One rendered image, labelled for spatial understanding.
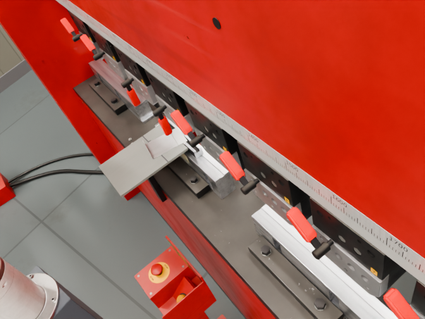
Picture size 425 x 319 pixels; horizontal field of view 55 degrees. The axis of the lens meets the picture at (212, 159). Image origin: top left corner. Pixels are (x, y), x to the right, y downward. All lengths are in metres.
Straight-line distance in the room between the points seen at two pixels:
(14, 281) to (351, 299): 0.79
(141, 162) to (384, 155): 0.99
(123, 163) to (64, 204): 1.57
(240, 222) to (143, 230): 1.30
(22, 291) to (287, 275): 0.67
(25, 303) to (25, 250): 1.72
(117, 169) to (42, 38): 0.85
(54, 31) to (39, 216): 1.39
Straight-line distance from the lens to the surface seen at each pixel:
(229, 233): 1.24
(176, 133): 1.39
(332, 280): 1.03
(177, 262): 1.36
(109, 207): 2.71
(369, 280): 0.75
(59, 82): 2.11
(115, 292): 2.36
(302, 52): 0.48
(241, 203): 1.29
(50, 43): 2.03
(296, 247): 1.07
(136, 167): 1.35
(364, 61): 0.41
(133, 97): 1.29
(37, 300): 1.19
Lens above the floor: 1.91
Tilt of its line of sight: 46 degrees down
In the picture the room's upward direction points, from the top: 21 degrees counter-clockwise
